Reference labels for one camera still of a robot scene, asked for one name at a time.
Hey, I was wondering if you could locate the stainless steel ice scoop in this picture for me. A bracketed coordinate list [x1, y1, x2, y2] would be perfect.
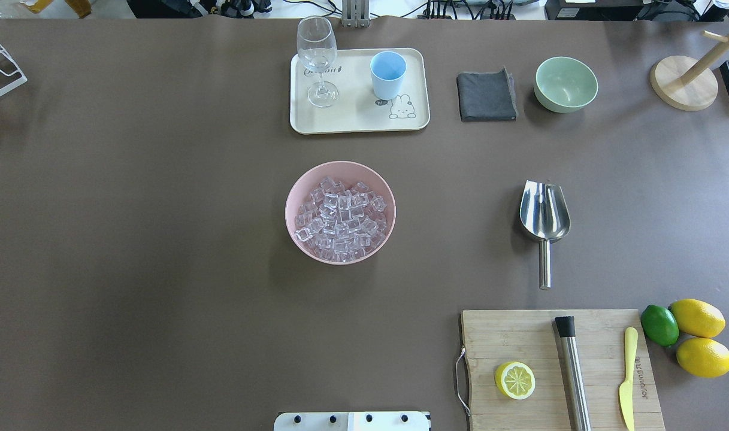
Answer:
[519, 180, 571, 291]

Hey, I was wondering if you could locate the pile of clear ice cubes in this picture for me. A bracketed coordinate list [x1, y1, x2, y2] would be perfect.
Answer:
[289, 175, 392, 264]

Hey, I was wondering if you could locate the light blue plastic cup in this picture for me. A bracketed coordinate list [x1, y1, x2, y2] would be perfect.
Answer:
[370, 51, 406, 100]

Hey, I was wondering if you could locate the wooden cup tree stand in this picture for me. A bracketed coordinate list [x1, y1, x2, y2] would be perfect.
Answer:
[649, 31, 729, 111]

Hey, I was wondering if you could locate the pink bowl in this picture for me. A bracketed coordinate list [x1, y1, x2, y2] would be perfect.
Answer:
[285, 161, 397, 265]

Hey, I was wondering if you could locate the cream rabbit serving tray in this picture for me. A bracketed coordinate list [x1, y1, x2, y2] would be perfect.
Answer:
[289, 47, 431, 135]

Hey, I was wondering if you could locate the folded grey cloth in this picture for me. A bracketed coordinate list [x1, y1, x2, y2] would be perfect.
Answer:
[456, 68, 518, 122]

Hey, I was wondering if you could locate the wooden cutting board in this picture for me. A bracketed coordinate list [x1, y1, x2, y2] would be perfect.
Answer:
[462, 309, 643, 430]

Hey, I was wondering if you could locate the clear wine glass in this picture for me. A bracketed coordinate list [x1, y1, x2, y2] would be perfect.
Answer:
[297, 16, 338, 108]

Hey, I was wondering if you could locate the half lemon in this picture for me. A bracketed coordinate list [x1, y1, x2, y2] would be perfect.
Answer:
[495, 361, 536, 400]

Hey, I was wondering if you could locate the green bowl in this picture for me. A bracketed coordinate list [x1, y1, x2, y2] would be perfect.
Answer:
[534, 56, 598, 114]

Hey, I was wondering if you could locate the green lime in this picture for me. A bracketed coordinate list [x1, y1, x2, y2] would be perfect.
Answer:
[640, 305, 680, 347]

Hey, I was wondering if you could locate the yellow plastic knife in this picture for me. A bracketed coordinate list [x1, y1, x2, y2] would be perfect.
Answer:
[618, 327, 639, 430]

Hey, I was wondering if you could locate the upper yellow lemon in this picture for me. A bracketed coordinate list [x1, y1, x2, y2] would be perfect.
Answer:
[669, 298, 726, 338]

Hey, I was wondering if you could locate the yellow lemon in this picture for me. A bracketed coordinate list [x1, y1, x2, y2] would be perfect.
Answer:
[669, 298, 726, 338]
[676, 338, 729, 378]

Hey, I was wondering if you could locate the lower yellow lemon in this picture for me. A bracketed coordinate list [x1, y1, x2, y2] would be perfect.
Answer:
[676, 338, 729, 378]

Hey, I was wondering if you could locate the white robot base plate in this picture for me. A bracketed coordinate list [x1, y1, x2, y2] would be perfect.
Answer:
[273, 410, 432, 430]

